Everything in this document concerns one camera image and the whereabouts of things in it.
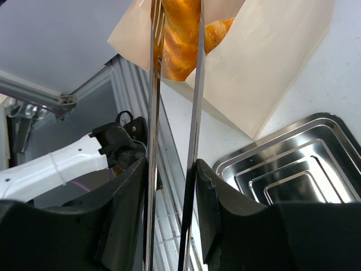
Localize twisted loaf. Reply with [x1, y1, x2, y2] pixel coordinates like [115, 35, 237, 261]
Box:
[162, 0, 201, 81]

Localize metal tongs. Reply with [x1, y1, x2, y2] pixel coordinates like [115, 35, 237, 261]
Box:
[143, 1, 205, 270]

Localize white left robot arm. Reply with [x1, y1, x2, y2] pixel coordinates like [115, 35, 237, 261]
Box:
[1, 121, 147, 202]

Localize beige paper bag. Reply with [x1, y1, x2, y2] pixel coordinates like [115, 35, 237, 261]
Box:
[108, 1, 334, 139]

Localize aluminium frame rail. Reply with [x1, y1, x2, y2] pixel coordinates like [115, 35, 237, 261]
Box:
[0, 55, 204, 271]

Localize metal tray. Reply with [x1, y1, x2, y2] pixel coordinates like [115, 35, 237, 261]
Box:
[213, 113, 360, 206]

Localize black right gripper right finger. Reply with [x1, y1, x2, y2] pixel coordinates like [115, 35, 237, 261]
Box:
[196, 159, 360, 270]

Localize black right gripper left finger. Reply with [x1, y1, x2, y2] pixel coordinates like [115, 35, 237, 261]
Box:
[1, 158, 147, 270]

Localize ring shaped bread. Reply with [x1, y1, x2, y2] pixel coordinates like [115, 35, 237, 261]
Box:
[205, 18, 235, 55]

